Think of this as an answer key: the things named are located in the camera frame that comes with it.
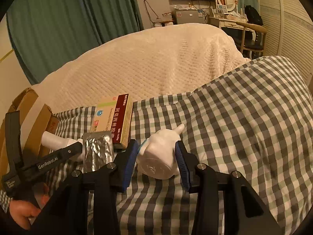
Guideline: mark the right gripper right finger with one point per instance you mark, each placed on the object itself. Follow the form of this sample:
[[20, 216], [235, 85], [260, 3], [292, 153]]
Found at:
[[187, 163]]

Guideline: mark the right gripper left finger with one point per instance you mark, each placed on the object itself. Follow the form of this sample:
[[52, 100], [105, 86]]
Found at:
[[125, 163]]

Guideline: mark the cream satin scrunchie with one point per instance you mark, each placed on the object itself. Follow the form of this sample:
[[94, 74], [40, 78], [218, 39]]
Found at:
[[54, 142]]

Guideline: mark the person's left hand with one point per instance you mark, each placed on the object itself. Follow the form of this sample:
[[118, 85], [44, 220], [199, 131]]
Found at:
[[22, 211]]

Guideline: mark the silver foil blister pack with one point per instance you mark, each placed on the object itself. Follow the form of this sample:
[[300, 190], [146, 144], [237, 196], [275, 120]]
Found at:
[[97, 150]]

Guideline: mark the red and cream medicine box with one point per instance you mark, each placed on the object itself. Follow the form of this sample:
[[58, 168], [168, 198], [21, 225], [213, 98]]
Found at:
[[114, 114]]

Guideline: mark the grey checkered bedsheet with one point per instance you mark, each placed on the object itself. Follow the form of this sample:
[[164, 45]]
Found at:
[[256, 119]]

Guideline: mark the cream quilted blanket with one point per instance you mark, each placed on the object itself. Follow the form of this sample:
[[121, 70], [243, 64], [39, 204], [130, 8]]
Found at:
[[150, 63]]

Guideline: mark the wooden chair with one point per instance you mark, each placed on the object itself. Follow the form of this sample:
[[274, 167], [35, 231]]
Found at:
[[256, 44]]

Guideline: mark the white dressing table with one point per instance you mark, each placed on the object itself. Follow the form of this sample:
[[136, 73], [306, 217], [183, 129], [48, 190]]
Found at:
[[225, 20]]

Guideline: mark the grey mini fridge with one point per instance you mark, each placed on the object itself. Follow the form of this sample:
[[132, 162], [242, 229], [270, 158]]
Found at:
[[189, 16]]

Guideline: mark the teal curtain left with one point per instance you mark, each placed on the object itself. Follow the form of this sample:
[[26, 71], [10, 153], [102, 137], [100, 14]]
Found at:
[[46, 34]]

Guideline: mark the black backpack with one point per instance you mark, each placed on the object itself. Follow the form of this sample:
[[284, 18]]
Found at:
[[253, 16]]

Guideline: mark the white louvered wardrobe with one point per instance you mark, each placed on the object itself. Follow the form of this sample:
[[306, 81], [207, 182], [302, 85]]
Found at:
[[289, 33]]

